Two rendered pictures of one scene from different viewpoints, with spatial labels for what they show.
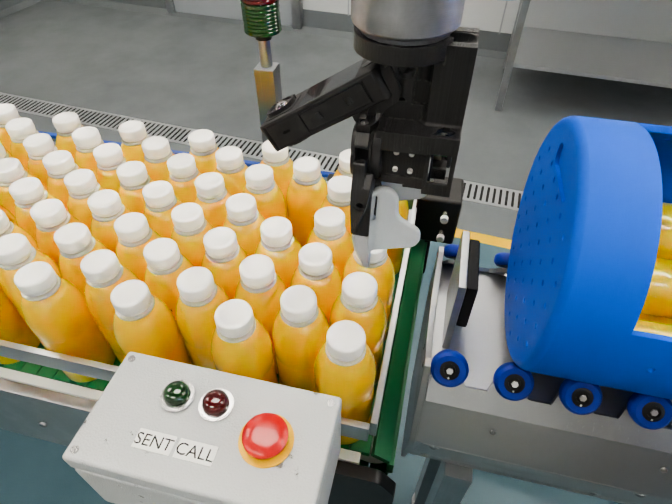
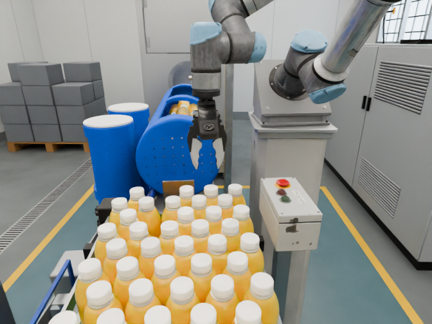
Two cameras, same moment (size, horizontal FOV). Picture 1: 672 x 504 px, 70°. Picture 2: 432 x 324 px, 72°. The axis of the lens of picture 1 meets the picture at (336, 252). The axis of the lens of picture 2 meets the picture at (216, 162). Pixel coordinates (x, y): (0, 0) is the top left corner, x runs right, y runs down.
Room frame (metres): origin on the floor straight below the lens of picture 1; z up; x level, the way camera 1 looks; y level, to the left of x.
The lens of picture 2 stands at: (0.55, 0.69, 1.46)
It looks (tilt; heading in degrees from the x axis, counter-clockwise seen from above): 22 degrees down; 252
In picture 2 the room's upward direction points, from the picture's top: straight up
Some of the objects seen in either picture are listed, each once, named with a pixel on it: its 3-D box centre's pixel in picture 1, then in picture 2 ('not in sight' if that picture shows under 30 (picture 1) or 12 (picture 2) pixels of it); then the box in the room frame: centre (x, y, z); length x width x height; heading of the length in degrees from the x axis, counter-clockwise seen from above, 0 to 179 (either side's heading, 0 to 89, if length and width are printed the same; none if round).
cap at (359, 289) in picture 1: (359, 289); (211, 189); (0.34, -0.03, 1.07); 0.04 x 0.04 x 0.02
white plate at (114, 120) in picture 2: not in sight; (108, 121); (0.64, -1.13, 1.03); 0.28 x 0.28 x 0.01
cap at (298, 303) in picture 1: (298, 303); (225, 200); (0.32, 0.04, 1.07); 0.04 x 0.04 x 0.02
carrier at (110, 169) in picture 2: not in sight; (117, 188); (0.64, -1.13, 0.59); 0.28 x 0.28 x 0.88
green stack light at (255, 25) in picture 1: (261, 15); not in sight; (0.85, 0.13, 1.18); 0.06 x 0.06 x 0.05
